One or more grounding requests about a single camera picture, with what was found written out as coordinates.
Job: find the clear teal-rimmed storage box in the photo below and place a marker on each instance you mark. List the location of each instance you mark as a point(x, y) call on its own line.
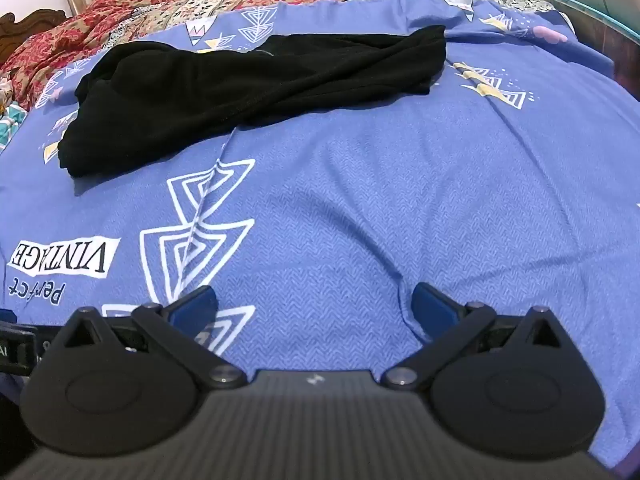
point(600, 35)

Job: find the carved wooden headboard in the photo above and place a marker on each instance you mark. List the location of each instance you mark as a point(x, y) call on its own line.
point(25, 27)

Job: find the teal patterned cloth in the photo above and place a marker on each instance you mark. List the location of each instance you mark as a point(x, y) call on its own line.
point(9, 127)

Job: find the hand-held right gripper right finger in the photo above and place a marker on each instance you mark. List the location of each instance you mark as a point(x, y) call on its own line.
point(434, 310)

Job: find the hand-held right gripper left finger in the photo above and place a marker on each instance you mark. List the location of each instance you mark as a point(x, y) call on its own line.
point(192, 306)

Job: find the blue printed bedsheet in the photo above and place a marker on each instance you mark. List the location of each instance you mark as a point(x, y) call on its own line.
point(360, 185)

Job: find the black pants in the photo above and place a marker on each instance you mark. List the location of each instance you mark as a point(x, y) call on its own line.
point(240, 90)

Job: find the red patterned quilt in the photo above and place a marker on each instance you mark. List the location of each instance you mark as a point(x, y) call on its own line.
point(165, 5)

